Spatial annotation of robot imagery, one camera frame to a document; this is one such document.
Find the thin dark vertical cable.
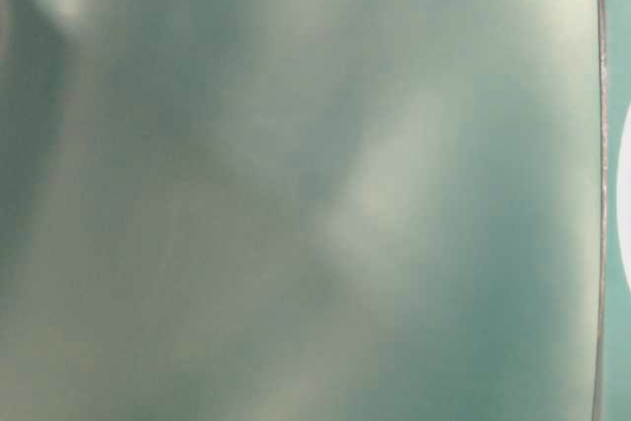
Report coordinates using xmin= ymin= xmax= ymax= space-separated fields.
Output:
xmin=593 ymin=0 xmax=609 ymax=421

